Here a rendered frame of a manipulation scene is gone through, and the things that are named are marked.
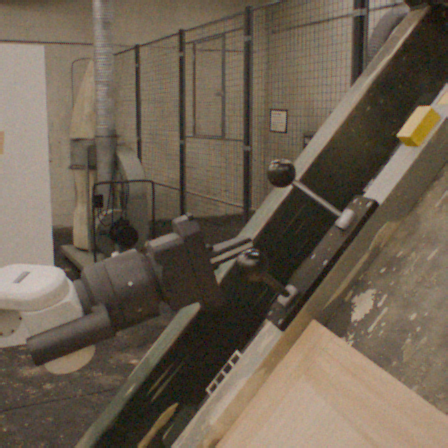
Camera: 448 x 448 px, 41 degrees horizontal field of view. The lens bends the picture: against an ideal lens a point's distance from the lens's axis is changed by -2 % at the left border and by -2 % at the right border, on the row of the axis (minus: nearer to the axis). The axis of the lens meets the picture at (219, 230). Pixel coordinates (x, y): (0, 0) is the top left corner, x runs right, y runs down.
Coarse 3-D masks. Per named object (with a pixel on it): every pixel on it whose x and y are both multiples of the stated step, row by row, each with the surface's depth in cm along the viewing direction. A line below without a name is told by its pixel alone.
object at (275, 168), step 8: (280, 160) 76; (272, 168) 76; (280, 168) 76; (288, 168) 76; (272, 176) 76; (280, 176) 76; (288, 176) 76; (272, 184) 77; (280, 184) 76; (288, 184) 77; (296, 184) 76; (304, 192) 76; (312, 192) 76; (312, 200) 76; (320, 200) 76; (328, 208) 76; (336, 216) 75; (344, 216) 75; (352, 216) 75; (336, 224) 75; (344, 224) 74
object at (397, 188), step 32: (416, 160) 74; (384, 192) 75; (416, 192) 75; (384, 224) 74; (352, 256) 74; (320, 288) 73; (320, 320) 74; (256, 352) 75; (224, 384) 76; (256, 384) 73; (224, 416) 73
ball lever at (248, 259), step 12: (252, 252) 66; (240, 264) 66; (252, 264) 65; (264, 264) 66; (240, 276) 66; (252, 276) 66; (264, 276) 66; (276, 288) 72; (288, 288) 74; (288, 300) 74
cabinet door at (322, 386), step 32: (288, 352) 73; (320, 352) 68; (352, 352) 64; (288, 384) 69; (320, 384) 65; (352, 384) 61; (384, 384) 57; (256, 416) 70; (288, 416) 66; (320, 416) 62; (352, 416) 58; (384, 416) 55; (416, 416) 52
